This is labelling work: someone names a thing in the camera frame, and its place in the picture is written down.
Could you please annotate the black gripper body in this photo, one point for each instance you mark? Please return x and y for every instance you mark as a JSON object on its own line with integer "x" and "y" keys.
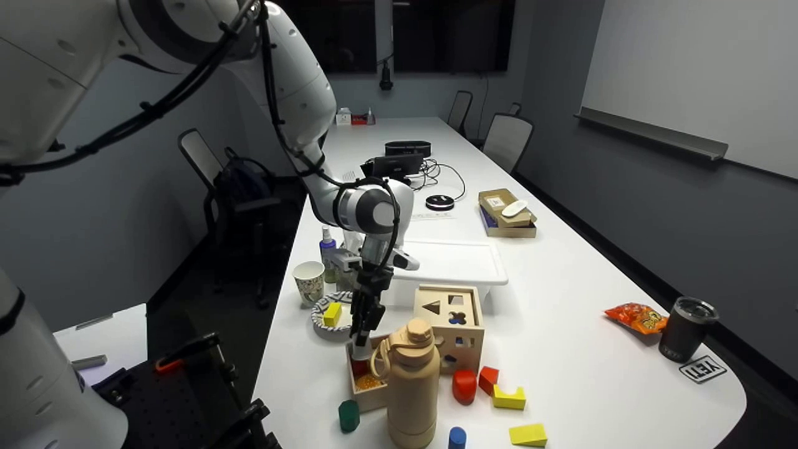
{"x": 372, "y": 287}

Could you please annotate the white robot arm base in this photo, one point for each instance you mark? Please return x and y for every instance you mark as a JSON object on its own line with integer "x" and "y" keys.
{"x": 40, "y": 383}

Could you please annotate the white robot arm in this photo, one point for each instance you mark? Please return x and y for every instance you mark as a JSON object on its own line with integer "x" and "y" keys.
{"x": 290, "y": 75}

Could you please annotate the grey tissue box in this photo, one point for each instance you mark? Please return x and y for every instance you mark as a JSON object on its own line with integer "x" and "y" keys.
{"x": 346, "y": 266}

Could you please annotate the wooden tray box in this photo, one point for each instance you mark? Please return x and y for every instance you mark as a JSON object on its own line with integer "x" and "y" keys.
{"x": 366, "y": 390}

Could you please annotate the black rectangular box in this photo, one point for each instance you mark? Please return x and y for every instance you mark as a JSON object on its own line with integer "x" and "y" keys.
{"x": 408, "y": 148}

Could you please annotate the small red box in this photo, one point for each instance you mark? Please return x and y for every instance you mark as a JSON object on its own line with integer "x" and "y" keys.
{"x": 363, "y": 120}

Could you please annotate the striped round plate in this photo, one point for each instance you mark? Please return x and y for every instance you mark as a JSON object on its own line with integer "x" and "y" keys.
{"x": 327, "y": 329}

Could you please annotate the yellow block with hole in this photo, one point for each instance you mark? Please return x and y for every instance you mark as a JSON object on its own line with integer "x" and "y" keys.
{"x": 333, "y": 312}

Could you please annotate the orange block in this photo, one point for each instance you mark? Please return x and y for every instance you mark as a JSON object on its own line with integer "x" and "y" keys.
{"x": 361, "y": 366}

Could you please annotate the blue spray bottle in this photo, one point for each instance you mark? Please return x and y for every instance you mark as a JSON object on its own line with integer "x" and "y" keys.
{"x": 327, "y": 250}

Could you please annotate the patterned paper cup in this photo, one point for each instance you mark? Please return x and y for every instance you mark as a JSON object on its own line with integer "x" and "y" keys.
{"x": 311, "y": 282}

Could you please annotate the wooden shape sorter cube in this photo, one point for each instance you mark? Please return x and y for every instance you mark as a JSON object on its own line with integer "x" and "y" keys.
{"x": 450, "y": 325}

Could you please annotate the tan water bottle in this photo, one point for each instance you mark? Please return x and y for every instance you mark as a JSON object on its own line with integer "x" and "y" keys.
{"x": 412, "y": 390}

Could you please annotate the green cylinder block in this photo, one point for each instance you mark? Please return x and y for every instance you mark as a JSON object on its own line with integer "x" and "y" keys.
{"x": 350, "y": 416}

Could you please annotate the black round puck speaker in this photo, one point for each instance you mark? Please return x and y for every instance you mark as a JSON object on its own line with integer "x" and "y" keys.
{"x": 441, "y": 203}

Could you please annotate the red cylinder block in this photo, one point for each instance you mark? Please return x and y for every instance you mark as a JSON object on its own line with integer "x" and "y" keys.
{"x": 464, "y": 387}

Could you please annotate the red angular block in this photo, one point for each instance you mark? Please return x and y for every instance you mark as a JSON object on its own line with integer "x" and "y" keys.
{"x": 488, "y": 378}

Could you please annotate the blue cylinder block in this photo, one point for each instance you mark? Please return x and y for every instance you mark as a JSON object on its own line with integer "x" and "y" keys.
{"x": 458, "y": 438}

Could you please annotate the yellow notched block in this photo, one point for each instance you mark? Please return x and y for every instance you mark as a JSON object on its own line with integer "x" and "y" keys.
{"x": 509, "y": 401}

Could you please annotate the black backpack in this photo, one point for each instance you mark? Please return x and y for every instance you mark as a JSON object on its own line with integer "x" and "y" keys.
{"x": 246, "y": 189}

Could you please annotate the white sanitizer bottle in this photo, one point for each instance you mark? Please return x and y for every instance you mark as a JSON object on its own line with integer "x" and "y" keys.
{"x": 342, "y": 115}

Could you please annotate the yellow flat block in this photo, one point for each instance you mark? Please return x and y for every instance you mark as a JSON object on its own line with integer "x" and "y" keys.
{"x": 529, "y": 435}

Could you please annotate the dark framed grey chair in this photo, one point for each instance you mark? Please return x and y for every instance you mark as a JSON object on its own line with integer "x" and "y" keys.
{"x": 460, "y": 112}

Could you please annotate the grey mesh chair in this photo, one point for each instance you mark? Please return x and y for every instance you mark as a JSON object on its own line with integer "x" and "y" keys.
{"x": 507, "y": 141}

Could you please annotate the black chair with backpack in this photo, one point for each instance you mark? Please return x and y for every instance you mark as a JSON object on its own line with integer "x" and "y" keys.
{"x": 204, "y": 163}

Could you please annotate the white side panel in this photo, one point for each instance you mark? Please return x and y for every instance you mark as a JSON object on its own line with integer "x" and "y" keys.
{"x": 108, "y": 341}

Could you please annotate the orange snack bag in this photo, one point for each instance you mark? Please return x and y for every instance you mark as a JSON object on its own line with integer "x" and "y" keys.
{"x": 636, "y": 319}

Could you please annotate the black tumbler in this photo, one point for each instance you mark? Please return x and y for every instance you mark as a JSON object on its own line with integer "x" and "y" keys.
{"x": 686, "y": 330}

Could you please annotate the grey whiteboard tray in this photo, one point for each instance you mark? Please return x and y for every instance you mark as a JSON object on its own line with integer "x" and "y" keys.
{"x": 651, "y": 134}

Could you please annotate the black white tag sticker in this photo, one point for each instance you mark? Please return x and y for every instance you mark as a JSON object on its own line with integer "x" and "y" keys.
{"x": 705, "y": 370}

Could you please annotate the whiteboard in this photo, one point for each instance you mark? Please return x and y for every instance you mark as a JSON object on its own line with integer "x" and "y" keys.
{"x": 707, "y": 65}

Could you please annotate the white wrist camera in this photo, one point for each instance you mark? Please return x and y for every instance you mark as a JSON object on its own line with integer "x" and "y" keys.
{"x": 404, "y": 257}

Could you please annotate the black wall monitor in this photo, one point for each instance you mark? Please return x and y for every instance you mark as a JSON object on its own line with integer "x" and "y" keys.
{"x": 450, "y": 34}

